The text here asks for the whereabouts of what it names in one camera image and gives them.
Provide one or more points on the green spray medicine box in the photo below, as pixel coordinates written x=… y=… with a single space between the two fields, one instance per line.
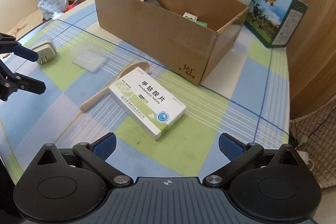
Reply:
x=201 y=23

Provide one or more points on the white plastic spoon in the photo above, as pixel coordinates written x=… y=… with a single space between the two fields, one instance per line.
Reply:
x=111 y=87

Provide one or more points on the silver foil pouch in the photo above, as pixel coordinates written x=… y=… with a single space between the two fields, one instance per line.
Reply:
x=155 y=3

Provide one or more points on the brown cardboard box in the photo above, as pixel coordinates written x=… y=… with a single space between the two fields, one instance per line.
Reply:
x=182 y=45

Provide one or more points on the white green medicine box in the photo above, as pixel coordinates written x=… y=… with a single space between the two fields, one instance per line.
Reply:
x=190 y=16

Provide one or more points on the white power strip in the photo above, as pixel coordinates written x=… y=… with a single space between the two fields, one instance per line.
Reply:
x=303 y=154

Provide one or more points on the green cow milk box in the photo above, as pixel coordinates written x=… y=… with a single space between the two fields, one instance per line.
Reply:
x=274 y=22

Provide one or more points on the white power adapter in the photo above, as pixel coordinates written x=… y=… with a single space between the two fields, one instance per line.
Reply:
x=46 y=51

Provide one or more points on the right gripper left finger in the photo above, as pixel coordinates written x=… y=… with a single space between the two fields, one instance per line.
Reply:
x=93 y=158

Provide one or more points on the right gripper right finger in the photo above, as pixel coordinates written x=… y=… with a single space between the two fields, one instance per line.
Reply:
x=240 y=155

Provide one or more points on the clear printed plastic bag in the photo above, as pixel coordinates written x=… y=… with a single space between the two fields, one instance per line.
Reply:
x=52 y=9

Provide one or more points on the white tablet medicine box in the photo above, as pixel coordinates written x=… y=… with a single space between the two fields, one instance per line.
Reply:
x=148 y=103

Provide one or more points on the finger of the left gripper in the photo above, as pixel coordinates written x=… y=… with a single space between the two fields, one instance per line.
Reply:
x=28 y=84
x=24 y=52

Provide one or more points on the brown quilted chair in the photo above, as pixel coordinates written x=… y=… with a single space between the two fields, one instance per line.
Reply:
x=315 y=134

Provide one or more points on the clear plastic tray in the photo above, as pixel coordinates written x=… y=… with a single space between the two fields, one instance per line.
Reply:
x=88 y=55

